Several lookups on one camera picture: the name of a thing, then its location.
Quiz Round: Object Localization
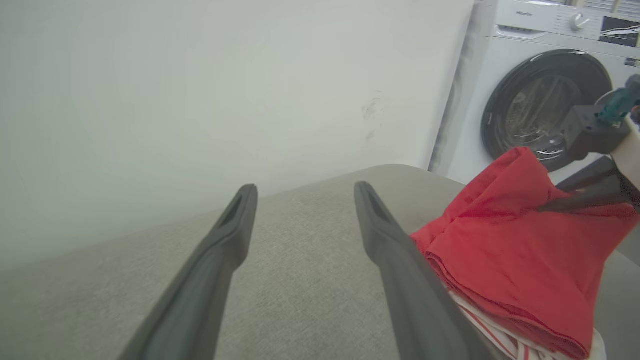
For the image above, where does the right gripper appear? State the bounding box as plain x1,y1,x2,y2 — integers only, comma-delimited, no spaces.
537,115,640,214

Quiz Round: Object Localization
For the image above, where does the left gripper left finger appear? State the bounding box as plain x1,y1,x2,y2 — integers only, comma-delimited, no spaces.
117,184,259,360

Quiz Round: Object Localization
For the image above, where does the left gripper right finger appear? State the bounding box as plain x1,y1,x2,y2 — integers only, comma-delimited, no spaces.
354,181,501,360

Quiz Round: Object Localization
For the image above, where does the red and white garment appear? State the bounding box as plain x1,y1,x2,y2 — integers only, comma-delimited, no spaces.
410,146,640,360

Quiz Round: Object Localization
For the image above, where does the black round washing machine door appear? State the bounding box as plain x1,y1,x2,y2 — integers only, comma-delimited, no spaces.
481,48,614,174

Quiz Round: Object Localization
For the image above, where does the white washing machine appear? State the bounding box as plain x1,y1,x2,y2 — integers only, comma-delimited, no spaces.
430,0,640,187

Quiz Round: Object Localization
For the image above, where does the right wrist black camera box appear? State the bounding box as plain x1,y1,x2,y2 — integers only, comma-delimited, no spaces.
560,105,632,161

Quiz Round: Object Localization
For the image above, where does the right camera cable teal plug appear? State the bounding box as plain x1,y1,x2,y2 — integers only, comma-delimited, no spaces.
597,75,640,126

